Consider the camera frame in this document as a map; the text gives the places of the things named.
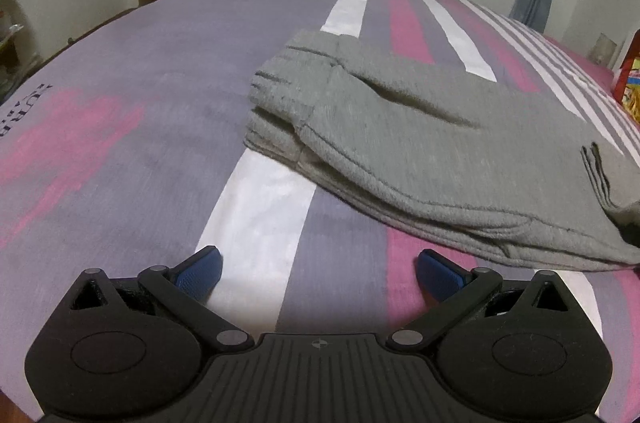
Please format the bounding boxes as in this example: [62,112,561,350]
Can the grey sweatpants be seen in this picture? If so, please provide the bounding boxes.
[245,31,639,271]

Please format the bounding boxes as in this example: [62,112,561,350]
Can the striped purple pink bed sheet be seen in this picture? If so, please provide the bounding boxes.
[1,0,639,417]

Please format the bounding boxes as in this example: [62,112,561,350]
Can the colourful patterned pillow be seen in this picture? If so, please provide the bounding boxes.
[612,31,640,123]

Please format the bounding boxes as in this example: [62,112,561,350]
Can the cluttered side shelf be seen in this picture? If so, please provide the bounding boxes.
[1,0,42,104]

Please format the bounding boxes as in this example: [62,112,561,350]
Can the translucent container near wall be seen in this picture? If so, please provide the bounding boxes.
[587,33,617,67]

